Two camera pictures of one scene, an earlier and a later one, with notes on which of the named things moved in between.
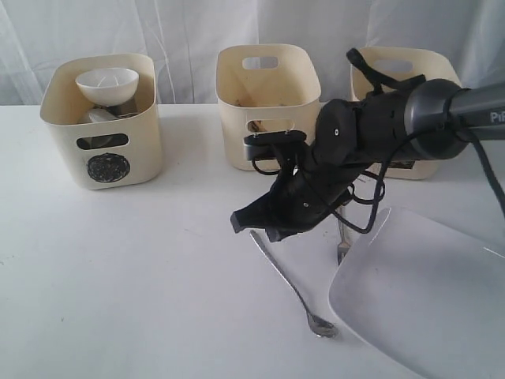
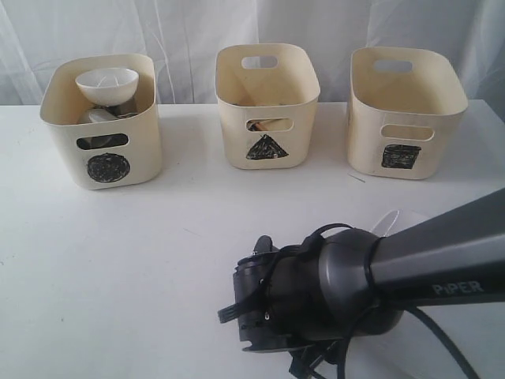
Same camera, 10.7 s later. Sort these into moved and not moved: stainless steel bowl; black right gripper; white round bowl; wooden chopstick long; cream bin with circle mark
Moved: wooden chopstick long; black right gripper
Not moved: white round bowl; cream bin with circle mark; stainless steel bowl
